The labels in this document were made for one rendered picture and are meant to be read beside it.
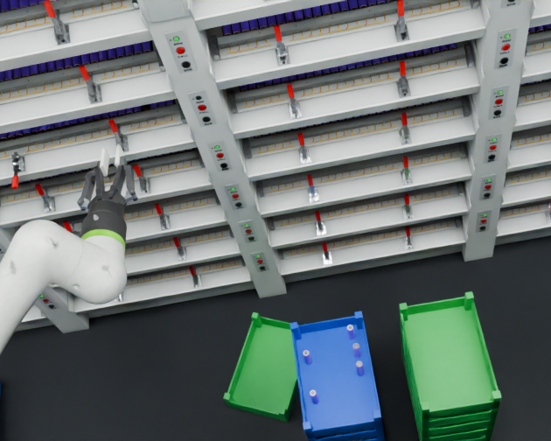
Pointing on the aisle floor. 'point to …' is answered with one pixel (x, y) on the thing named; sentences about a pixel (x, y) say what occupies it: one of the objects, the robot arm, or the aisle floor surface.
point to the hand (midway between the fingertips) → (112, 159)
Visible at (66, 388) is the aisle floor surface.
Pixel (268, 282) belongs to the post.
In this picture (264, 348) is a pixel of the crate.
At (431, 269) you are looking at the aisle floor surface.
